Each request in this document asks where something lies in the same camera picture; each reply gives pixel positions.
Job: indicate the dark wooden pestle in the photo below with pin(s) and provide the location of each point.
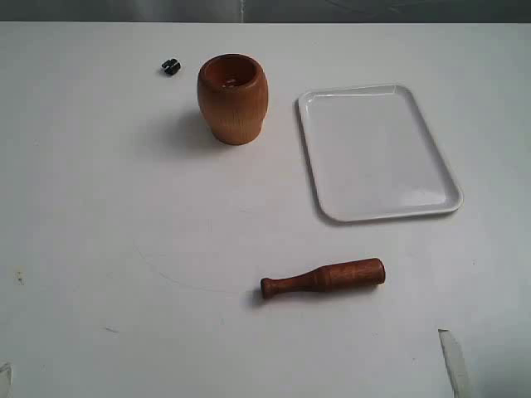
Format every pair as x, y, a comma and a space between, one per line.
328, 278

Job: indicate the wooden mortar cup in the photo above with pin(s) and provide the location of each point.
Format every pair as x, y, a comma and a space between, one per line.
233, 97

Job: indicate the white rectangular plastic tray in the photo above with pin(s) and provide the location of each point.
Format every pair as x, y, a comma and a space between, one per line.
372, 157

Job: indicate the small black clip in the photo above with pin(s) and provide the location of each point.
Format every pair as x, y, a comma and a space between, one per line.
171, 67

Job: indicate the clear tape strip right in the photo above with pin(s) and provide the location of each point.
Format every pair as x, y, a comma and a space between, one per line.
455, 364

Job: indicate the clear tape strip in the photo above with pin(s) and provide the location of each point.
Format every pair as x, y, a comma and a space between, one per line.
455, 364
5, 379

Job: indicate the clear tape strip left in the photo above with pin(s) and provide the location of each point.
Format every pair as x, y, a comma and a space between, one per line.
5, 379

